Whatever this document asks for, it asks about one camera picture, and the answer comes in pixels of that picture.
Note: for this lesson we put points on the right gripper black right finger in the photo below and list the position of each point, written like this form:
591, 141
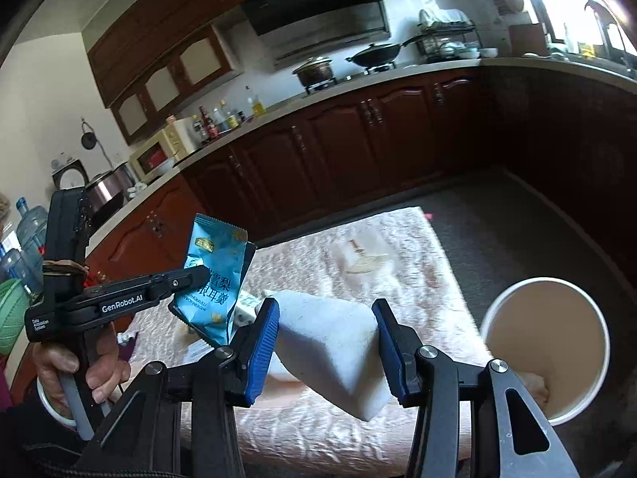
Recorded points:
510, 435

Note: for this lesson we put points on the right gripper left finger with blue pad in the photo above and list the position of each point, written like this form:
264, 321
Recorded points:
182, 418

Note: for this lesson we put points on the blue snack wrapper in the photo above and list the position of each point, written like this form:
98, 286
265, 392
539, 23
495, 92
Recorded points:
226, 252

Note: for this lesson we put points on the white foam sponge block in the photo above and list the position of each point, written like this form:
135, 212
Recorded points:
327, 354

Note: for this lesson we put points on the white green milk carton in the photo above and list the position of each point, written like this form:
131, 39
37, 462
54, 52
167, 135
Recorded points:
245, 309

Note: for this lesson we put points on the kitchen sink faucet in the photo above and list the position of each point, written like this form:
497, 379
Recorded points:
613, 45

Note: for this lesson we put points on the person's left hand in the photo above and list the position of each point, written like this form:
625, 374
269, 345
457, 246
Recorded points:
103, 377

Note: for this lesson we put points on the blue water jug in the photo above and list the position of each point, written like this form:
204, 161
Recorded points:
32, 230

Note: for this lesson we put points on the white paper bucket bin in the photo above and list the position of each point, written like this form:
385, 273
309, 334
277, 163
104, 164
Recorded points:
553, 329

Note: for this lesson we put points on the silver rice cooker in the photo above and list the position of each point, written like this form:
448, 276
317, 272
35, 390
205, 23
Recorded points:
109, 186

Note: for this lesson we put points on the cream microwave oven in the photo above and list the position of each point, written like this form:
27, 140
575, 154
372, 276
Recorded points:
172, 143

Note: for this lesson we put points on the pink embroidered tablecloth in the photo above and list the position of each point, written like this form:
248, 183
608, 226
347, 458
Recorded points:
395, 256

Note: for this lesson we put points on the dark sauce bottle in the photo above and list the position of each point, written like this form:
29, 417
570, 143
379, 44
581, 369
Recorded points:
208, 123

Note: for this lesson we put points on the dark wood upper cabinets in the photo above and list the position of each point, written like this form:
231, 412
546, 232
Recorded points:
158, 56

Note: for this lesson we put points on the dark wood cabinets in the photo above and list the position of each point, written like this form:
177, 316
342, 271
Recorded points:
158, 56
568, 131

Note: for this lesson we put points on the yellow oil bottle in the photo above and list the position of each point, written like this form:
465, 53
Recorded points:
254, 102

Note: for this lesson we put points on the dark wood lower cabinets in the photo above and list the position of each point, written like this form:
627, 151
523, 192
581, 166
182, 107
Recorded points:
568, 131

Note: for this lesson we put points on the steel cooking pot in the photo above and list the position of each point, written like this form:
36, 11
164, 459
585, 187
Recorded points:
316, 70

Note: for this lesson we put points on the black range hood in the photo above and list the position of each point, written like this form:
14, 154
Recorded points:
295, 30

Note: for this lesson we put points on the black wok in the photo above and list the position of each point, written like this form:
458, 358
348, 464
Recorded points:
381, 54

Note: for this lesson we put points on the white bowl on counter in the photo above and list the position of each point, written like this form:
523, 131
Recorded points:
489, 52

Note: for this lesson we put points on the wooden cutting board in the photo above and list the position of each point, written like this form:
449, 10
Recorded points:
528, 38

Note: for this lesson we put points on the dish drying rack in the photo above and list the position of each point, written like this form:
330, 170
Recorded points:
444, 33

